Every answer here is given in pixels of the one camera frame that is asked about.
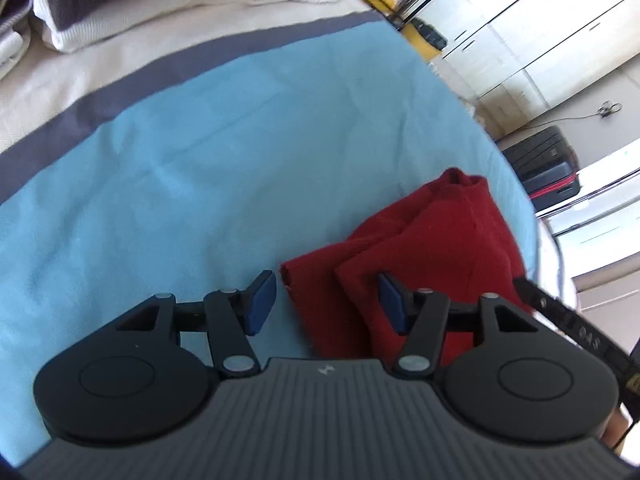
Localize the red knit sweater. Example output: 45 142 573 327
281 168 525 363

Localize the person's right hand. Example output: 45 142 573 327
601 408 630 456

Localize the light blue bed sheet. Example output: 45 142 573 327
1 14 538 465

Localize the black and red suitcase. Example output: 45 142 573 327
503 126 582 211

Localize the yellow trash bin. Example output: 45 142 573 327
401 18 448 62

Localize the cream striped bed cover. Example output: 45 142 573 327
1 0 374 200

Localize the white three-door wardrobe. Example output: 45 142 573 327
407 0 639 139

